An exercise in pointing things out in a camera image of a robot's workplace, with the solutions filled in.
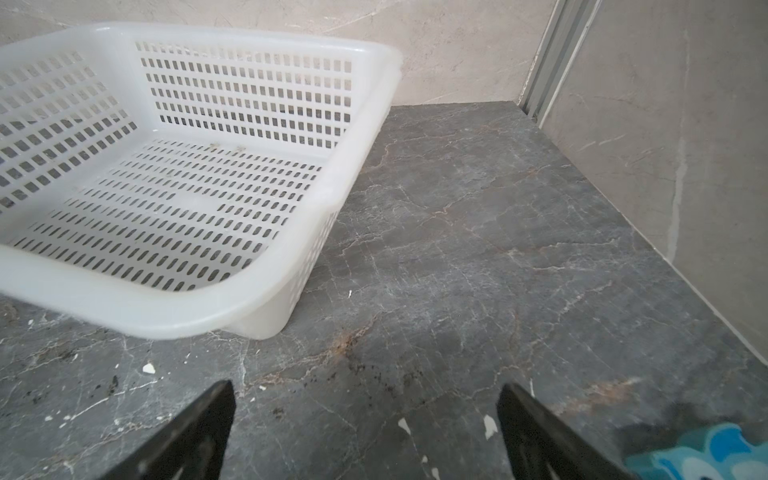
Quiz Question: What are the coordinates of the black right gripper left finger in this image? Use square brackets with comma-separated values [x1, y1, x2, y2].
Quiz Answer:
[102, 380, 236, 479]

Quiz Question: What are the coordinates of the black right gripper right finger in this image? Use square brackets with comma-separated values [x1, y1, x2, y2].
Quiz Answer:
[496, 383, 634, 480]

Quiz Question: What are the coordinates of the blue owl toy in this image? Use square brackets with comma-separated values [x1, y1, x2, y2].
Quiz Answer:
[624, 423, 767, 480]

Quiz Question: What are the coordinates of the white perforated plastic basket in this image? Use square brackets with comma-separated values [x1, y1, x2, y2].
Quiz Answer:
[1, 22, 403, 340]

